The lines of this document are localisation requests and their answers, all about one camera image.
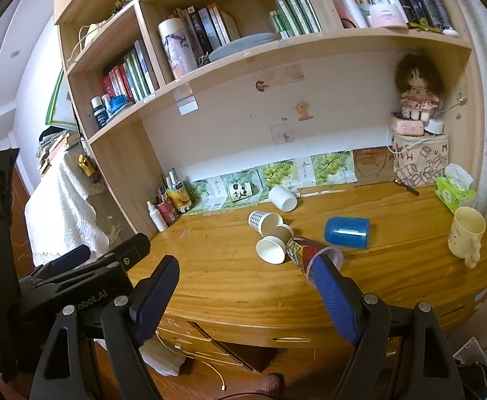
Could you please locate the grey checkered paper cup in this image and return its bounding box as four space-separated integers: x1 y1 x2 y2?
248 210 283 237

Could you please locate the white floral tube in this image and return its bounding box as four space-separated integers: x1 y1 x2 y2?
158 18 198 79

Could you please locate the grape picture poster strip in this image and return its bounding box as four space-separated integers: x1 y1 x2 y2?
184 151 357 214

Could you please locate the colourful printed paper cup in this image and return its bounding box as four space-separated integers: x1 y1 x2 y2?
287 237 344 287

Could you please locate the pink can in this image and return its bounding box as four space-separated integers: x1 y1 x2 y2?
157 200 179 226

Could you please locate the black pen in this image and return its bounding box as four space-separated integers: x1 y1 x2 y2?
393 179 420 197

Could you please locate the small white bottle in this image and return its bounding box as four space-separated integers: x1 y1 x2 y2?
147 200 168 232

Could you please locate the pink box under doll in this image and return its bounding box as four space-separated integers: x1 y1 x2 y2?
390 113 424 136

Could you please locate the cream ceramic mug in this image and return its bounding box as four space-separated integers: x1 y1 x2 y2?
448 207 487 269

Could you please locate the olive brown paper cup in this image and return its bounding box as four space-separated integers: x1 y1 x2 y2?
255 224 294 265

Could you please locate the green tissue pack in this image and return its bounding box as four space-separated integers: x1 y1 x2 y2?
435 163 477 213

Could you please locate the grey plate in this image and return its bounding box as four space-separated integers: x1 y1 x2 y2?
208 33 278 62

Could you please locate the wooden bookshelf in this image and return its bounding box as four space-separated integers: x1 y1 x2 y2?
54 0 484 235

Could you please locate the blue plastic cup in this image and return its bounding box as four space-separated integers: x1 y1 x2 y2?
324 217 370 249

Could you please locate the white plastic cup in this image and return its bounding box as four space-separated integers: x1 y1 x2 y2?
268 185 298 212

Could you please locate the brown haired doll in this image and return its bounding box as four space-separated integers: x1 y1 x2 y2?
394 53 443 124

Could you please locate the pink white jar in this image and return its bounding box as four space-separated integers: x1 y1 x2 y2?
369 4 408 29

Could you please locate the dark blue bottle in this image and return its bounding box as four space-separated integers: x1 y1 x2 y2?
91 97 109 128

